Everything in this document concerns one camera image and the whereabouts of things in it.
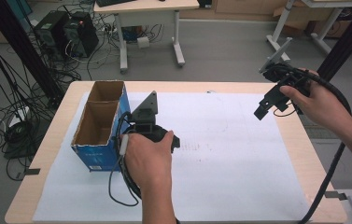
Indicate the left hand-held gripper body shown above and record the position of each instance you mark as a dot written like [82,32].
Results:
[145,119]

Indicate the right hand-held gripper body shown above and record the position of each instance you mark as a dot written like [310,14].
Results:
[292,76]

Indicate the person's left hand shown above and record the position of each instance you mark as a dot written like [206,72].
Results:
[148,161]

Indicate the person's right hand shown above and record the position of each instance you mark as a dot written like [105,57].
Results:
[323,105]

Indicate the blue cardboard box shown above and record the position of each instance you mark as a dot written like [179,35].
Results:
[102,155]

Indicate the white metal table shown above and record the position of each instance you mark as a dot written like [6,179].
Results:
[323,28]

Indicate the brown cardboard box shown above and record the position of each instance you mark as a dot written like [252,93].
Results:
[292,14]

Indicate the white paper sheet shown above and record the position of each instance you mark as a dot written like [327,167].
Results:
[226,161]

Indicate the small white box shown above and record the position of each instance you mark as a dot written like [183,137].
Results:
[143,42]

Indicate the black computer tower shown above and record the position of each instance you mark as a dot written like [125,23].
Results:
[52,31]
[81,34]

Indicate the wooden desk with white legs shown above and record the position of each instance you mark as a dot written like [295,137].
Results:
[152,4]

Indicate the grey tape strip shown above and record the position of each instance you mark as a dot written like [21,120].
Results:
[335,195]
[32,171]

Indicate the black keyboard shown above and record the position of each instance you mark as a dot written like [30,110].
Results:
[114,2]

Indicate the white power strip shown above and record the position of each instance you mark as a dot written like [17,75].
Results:
[19,115]

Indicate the black metal post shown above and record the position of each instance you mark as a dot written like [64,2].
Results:
[348,37]
[24,49]

